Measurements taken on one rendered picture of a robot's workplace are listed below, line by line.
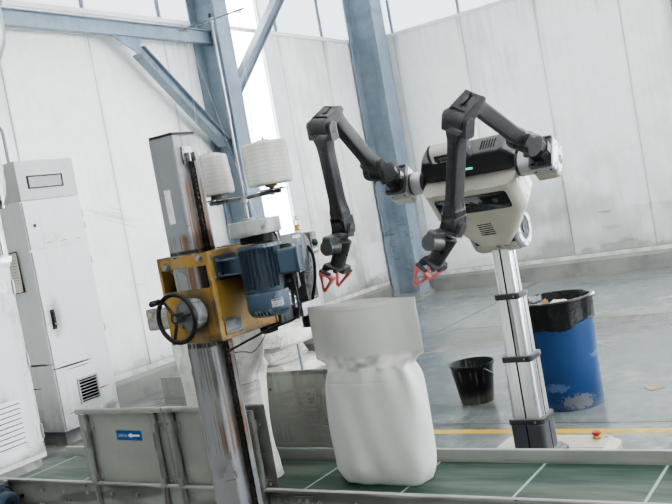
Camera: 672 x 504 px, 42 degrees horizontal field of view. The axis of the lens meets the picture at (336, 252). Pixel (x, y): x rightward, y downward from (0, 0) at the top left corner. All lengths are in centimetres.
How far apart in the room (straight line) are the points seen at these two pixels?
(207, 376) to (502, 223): 125
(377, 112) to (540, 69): 227
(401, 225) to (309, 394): 824
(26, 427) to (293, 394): 243
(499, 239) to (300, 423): 120
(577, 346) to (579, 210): 611
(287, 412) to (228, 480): 81
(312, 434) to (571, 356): 190
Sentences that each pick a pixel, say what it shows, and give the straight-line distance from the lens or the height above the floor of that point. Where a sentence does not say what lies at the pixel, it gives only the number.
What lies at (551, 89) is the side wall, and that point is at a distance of 1126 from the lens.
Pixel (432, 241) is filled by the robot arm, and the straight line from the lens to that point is 291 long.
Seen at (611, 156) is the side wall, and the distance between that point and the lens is 1105.
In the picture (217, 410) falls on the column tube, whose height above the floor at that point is 78.
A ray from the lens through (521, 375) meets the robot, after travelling 356.
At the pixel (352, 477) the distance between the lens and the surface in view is 334.
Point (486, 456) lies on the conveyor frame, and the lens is 337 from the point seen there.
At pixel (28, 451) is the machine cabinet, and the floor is 25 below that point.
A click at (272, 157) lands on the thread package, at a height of 162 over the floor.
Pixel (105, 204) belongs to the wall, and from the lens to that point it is 815.
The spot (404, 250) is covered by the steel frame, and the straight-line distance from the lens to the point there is 1194.
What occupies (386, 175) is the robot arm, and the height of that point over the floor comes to 149.
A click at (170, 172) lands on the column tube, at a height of 163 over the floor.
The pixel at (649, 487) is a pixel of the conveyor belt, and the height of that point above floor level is 38.
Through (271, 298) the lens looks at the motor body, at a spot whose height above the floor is 114.
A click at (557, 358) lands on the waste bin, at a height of 32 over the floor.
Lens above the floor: 141
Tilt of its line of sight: 3 degrees down
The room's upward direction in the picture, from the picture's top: 10 degrees counter-clockwise
